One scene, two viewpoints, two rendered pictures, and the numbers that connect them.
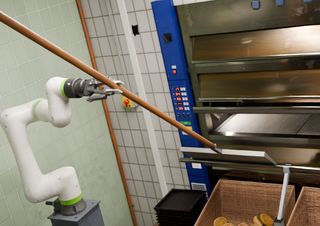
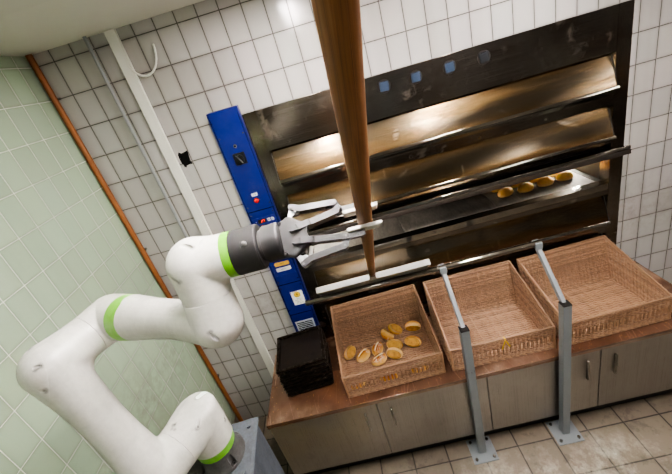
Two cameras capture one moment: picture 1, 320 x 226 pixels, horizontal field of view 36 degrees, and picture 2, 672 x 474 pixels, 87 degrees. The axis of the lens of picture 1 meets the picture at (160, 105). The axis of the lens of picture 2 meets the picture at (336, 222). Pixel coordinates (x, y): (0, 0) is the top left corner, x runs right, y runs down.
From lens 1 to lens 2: 1.67 m
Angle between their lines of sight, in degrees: 32
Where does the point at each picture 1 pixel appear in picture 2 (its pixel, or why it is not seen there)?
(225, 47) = (319, 155)
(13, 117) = (59, 361)
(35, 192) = not seen: outside the picture
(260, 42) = not seen: hidden behind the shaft
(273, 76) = (379, 176)
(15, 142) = (82, 411)
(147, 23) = (203, 146)
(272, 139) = (385, 244)
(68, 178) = (211, 416)
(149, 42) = (210, 171)
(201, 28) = (284, 138)
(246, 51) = not seen: hidden behind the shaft
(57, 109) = (220, 310)
